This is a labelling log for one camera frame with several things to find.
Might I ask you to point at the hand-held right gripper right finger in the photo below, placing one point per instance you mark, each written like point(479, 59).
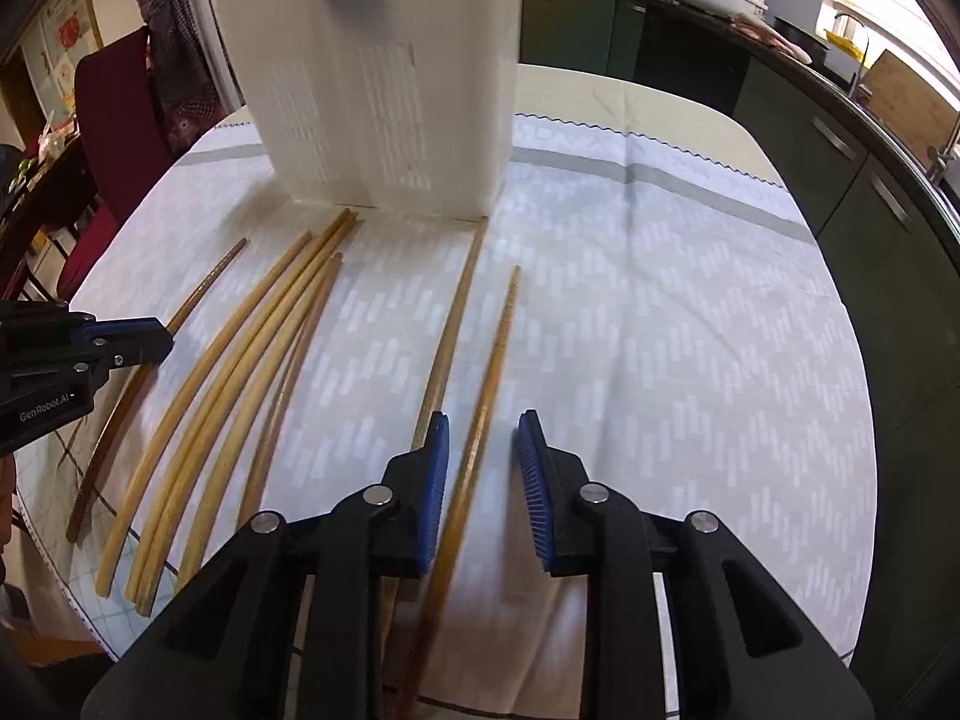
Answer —
point(536, 495)

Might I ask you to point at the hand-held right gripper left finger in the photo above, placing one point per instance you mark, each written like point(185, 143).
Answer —
point(435, 495)

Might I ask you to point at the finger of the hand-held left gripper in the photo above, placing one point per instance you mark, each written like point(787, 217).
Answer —
point(142, 351)
point(124, 328)

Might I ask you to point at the dark brown chopstick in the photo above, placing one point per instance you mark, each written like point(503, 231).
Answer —
point(200, 292)

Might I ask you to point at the light bamboo chopstick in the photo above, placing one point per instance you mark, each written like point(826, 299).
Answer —
point(154, 586)
point(139, 577)
point(112, 562)

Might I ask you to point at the white plastic utensil holder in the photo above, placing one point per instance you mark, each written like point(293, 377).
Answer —
point(375, 90)

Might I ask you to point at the white patterned tablecloth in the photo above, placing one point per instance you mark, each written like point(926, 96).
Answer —
point(637, 390)

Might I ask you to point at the wooden side table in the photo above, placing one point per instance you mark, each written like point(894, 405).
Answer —
point(34, 202)

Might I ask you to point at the dark red chair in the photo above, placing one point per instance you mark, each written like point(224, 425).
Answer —
point(120, 112)

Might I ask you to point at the purple patterned hanging cloth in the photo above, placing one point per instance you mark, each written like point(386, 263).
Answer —
point(176, 52)

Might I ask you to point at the green base kitchen cabinets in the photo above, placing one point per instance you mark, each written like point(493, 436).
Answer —
point(862, 187)

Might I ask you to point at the dark stone kitchen countertop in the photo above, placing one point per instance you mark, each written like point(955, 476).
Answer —
point(892, 136)

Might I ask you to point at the pink rag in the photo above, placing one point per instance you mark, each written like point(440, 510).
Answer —
point(772, 39)

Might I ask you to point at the thin steel faucet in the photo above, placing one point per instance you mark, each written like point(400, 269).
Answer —
point(857, 79)

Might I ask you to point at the yellow cloth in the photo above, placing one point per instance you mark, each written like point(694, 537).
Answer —
point(844, 45)

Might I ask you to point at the wooden cutting board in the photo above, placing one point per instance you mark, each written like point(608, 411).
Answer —
point(911, 97)

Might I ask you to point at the wall poster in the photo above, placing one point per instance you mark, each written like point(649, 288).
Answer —
point(67, 30)

